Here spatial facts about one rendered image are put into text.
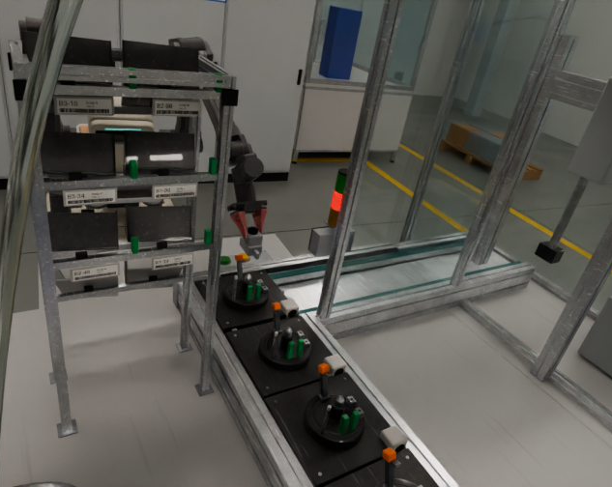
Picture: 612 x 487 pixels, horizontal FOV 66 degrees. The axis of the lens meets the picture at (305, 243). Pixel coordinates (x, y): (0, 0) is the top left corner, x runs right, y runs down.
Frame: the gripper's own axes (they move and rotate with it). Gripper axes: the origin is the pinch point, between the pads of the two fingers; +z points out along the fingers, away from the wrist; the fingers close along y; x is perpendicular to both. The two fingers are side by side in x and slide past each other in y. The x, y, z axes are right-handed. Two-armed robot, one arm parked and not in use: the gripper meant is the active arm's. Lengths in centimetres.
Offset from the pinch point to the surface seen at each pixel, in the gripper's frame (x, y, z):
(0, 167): 298, -67, -106
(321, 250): -12.1, 14.4, 8.1
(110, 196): -35, -41, -7
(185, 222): -24.0, -25.6, -2.1
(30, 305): 186, -59, 6
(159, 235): -22.7, -31.2, -0.2
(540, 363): -27, 77, 54
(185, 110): -44, -28, -19
